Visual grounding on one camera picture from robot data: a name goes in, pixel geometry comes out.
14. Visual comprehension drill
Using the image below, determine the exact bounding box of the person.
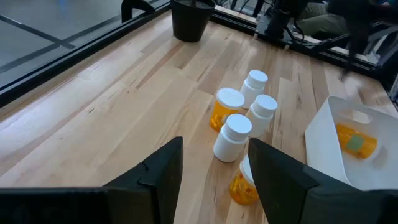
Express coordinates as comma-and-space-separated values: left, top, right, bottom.
295, 0, 398, 37

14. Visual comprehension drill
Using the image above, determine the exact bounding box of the black plant pot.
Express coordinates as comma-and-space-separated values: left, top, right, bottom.
170, 0, 216, 43

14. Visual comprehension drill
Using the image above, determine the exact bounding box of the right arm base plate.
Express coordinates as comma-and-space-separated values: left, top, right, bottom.
254, 14, 298, 43

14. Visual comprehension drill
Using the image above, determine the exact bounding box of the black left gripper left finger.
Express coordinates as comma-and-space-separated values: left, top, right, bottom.
0, 136, 184, 224

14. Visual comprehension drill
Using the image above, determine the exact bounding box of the white plastic basket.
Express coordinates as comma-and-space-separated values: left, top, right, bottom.
304, 95, 398, 191

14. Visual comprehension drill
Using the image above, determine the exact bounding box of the black clamp on frame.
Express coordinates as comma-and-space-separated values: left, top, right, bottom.
121, 0, 156, 23

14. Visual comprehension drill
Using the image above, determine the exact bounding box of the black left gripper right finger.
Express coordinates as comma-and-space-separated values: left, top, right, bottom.
248, 138, 398, 224

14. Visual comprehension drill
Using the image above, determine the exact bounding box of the orange pill bottle green label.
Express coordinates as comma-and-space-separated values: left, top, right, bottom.
335, 123, 378, 160

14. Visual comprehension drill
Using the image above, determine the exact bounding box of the orange pill bottle white cap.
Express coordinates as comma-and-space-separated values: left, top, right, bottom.
229, 154, 259, 207
209, 87, 245, 133

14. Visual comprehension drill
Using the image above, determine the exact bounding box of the black aluminium table frame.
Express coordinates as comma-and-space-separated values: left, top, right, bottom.
0, 0, 398, 108

